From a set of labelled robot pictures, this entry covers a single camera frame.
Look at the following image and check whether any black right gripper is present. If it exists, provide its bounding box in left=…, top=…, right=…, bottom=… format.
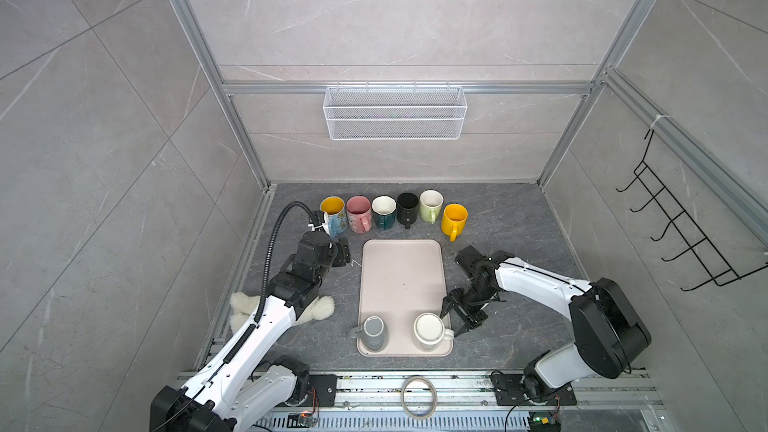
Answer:
left=437, top=281, right=496, bottom=335

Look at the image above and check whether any white mug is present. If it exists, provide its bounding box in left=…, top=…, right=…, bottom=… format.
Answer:
left=413, top=312, right=455, bottom=351

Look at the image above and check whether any blue butterfly mug yellow inside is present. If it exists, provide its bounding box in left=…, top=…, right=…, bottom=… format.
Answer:
left=320, top=196, right=348, bottom=239

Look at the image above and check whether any pink ghost pattern mug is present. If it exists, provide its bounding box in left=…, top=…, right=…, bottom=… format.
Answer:
left=346, top=195, right=372, bottom=234

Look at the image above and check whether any dark green mug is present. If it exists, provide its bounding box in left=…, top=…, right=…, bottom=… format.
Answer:
left=371, top=195, right=397, bottom=230

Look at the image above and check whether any grey mug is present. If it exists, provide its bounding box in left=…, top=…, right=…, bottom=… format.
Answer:
left=349, top=315, right=389, bottom=352

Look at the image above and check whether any black mug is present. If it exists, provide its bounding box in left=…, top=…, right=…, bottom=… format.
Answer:
left=396, top=192, right=419, bottom=229

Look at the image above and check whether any light green mug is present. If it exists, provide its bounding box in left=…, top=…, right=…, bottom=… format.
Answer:
left=419, top=189, right=444, bottom=224

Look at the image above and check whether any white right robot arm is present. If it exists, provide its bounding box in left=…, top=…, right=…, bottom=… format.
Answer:
left=439, top=246, right=652, bottom=403

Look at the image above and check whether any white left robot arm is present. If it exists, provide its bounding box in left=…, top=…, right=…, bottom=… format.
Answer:
left=149, top=230, right=351, bottom=431

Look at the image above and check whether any beige plastic tray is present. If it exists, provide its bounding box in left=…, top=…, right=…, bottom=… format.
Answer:
left=356, top=239, right=453, bottom=358

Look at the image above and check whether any white plush dog toy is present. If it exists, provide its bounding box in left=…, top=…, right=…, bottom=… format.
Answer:
left=229, top=292, right=335, bottom=334

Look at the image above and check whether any black corrugated left cable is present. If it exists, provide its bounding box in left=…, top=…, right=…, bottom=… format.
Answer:
left=253, top=200, right=319, bottom=325

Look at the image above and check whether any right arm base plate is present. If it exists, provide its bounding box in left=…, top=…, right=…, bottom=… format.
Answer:
left=488, top=371, right=577, bottom=407

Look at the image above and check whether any tape roll ring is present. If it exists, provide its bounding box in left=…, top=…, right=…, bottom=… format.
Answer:
left=400, top=375, right=439, bottom=420

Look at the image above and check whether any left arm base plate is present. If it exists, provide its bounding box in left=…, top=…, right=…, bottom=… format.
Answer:
left=282, top=374, right=338, bottom=408

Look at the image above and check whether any white wire mesh basket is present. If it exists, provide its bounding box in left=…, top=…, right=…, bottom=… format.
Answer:
left=323, top=85, right=468, bottom=141

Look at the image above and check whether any black wire hook rack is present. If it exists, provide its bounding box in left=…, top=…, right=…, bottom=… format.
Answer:
left=615, top=130, right=767, bottom=292

